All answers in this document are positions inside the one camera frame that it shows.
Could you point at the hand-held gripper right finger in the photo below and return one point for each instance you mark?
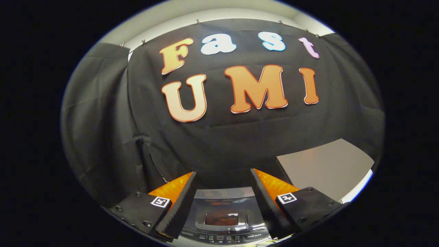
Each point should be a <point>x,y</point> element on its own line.
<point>269,209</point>

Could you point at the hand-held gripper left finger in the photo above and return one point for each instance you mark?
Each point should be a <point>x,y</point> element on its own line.
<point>180,209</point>

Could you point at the dark grey washing machine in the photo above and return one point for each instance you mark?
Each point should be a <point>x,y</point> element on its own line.
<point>226,237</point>

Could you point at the black backdrop cloth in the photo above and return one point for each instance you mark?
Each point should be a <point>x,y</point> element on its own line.
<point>223,144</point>

